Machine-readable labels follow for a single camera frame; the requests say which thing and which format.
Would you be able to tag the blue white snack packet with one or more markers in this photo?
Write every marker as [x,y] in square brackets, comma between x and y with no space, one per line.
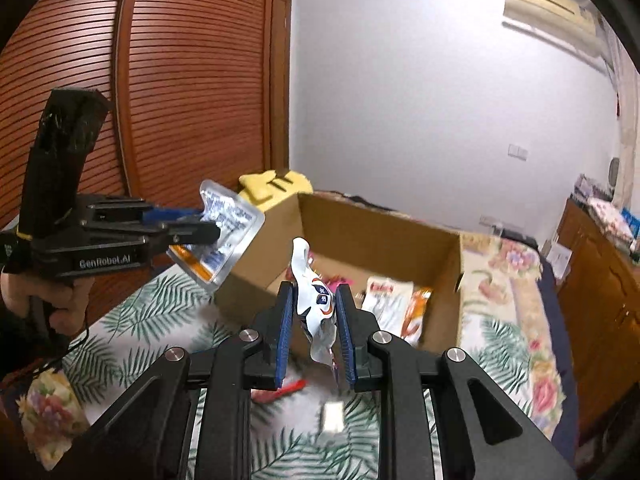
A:
[315,305]

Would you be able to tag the pale patterned curtain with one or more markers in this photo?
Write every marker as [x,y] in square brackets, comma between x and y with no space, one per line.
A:
[627,135]

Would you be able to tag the white red-label snack packet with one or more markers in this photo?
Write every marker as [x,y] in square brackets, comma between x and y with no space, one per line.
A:
[385,297]

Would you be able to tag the pink snack packet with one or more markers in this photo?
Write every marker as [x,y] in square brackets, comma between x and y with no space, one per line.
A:
[342,280]

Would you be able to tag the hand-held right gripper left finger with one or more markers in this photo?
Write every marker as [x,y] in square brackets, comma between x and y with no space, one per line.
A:
[282,340]

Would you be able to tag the person's left hand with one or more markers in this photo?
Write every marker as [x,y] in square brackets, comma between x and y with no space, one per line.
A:
[70,305]

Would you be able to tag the brown louvred wardrobe door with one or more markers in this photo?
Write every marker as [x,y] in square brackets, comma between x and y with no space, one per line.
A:
[50,50]
[200,85]

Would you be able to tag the leaf-print tablecloth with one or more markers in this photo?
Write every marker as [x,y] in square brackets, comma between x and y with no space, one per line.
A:
[150,300]

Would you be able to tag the floral bedsheet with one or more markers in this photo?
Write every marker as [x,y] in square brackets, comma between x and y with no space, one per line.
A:
[520,270]

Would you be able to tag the purple patterned box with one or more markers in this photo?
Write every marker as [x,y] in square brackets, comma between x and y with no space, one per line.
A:
[590,187]

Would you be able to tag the dark blue blanket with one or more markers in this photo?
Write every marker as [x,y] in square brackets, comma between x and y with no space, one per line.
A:
[560,410]

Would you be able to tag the white paper bag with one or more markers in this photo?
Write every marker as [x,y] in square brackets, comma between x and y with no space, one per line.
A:
[560,262]

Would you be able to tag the small white fan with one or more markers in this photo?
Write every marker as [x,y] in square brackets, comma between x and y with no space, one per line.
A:
[615,172]

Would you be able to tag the red snack packet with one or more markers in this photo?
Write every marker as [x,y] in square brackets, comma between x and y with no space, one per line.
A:
[280,392]

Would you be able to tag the brown cardboard box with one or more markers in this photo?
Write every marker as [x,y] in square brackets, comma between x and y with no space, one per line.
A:
[350,230]

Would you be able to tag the folded floral cloth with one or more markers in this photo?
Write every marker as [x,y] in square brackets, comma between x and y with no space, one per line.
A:
[607,217]

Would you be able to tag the rounded clear-edged snack packet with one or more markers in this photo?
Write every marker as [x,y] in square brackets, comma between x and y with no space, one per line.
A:
[225,230]

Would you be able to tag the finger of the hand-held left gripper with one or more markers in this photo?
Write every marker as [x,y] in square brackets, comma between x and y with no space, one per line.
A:
[170,214]
[195,235]

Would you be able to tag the beige air conditioner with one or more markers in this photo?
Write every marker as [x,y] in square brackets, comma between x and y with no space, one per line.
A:
[550,10]

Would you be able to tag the small silver snack packet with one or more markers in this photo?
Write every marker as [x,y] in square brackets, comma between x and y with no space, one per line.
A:
[332,417]

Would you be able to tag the wooden cabinet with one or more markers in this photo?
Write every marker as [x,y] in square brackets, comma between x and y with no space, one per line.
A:
[600,310]

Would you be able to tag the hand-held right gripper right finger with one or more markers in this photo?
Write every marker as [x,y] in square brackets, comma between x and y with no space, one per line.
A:
[347,340]

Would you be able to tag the yellow plush toy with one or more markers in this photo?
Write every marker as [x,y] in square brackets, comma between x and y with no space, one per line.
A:
[260,187]

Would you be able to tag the orange snack packet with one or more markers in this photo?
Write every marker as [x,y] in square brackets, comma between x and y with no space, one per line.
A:
[417,310]

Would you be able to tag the white wall socket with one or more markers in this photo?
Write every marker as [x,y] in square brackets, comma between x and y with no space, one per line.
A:
[518,152]

